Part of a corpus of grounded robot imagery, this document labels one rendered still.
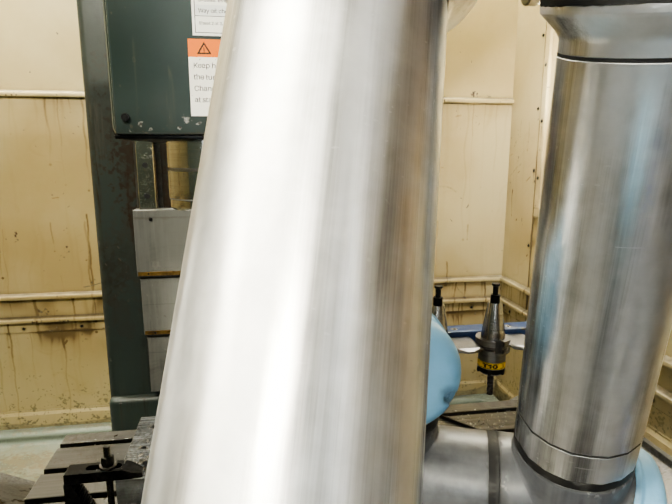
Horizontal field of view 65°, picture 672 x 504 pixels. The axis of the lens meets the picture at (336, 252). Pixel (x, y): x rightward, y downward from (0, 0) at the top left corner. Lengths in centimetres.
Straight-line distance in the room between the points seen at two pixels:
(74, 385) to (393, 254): 198
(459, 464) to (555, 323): 13
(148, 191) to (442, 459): 120
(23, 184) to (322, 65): 183
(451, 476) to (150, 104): 63
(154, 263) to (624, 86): 133
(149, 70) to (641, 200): 68
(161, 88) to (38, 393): 151
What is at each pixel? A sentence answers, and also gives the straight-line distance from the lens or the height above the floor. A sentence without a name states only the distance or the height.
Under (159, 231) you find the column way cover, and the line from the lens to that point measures 147.
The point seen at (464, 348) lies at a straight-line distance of 100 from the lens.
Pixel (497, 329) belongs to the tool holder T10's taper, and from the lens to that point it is 101.
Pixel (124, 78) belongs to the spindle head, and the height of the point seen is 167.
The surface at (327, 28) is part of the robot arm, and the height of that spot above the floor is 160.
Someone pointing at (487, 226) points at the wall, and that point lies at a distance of 204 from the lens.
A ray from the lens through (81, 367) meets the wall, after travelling 207.
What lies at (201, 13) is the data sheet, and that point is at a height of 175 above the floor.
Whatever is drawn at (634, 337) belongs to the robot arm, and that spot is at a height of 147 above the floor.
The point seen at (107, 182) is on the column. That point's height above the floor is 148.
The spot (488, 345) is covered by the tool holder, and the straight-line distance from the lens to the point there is 101.
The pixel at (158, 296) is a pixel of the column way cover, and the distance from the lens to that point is 151.
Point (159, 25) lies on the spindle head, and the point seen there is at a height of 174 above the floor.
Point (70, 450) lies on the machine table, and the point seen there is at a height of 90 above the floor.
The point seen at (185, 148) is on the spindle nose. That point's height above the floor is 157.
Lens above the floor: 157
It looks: 11 degrees down
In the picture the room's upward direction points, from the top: straight up
